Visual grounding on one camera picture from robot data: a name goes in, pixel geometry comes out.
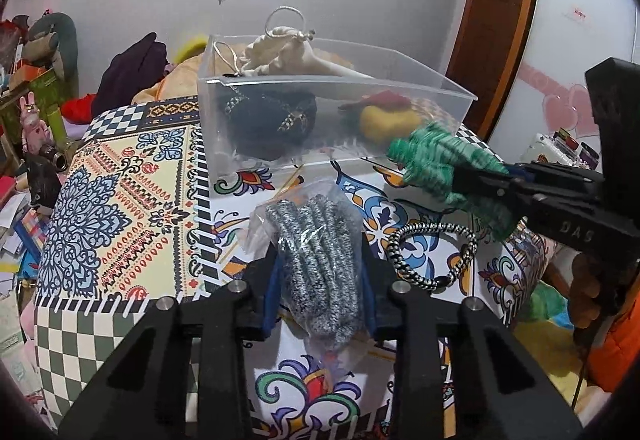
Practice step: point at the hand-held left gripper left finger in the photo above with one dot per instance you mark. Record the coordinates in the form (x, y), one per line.
(271, 292)

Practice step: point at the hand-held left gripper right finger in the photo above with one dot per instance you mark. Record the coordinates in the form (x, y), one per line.
(373, 302)

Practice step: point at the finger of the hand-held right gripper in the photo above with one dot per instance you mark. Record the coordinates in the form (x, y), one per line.
(545, 170)
(485, 185)

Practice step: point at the green knitted cloth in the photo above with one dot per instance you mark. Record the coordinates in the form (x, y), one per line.
(430, 154)

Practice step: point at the clear plastic box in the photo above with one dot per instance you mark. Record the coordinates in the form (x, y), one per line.
(225, 165)

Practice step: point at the person's right forearm orange sleeve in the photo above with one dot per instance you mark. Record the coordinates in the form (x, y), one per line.
(617, 350)

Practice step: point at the person's right hand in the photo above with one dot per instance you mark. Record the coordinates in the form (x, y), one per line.
(584, 290)

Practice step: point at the white case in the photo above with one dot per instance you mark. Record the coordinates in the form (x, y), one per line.
(542, 150)

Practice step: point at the yellow and red plush toy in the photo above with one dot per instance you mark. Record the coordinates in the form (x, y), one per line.
(385, 119)

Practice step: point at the yellow green cloth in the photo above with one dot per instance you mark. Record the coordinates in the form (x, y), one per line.
(550, 350)

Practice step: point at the brown wooden door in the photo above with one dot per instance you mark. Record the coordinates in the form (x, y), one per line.
(495, 19)

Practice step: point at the dark knitted pouch gold trim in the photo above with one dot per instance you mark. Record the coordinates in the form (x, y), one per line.
(265, 119)

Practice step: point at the patterned printed tablecloth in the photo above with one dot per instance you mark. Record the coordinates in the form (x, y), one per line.
(125, 200)

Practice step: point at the peach blanket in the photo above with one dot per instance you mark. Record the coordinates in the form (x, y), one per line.
(175, 79)

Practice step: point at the pile of papers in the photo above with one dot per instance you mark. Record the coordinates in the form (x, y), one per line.
(20, 230)

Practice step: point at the dark purple cloth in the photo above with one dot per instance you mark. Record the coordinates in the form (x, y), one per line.
(132, 72)

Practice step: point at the red cloth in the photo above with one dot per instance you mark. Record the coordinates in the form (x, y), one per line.
(80, 108)

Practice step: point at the pink rabbit figure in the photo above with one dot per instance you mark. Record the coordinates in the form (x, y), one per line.
(34, 122)

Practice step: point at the green cardboard box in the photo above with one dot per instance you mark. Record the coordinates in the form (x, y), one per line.
(42, 84)

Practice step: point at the grey plush toy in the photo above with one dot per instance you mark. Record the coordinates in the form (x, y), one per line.
(52, 39)

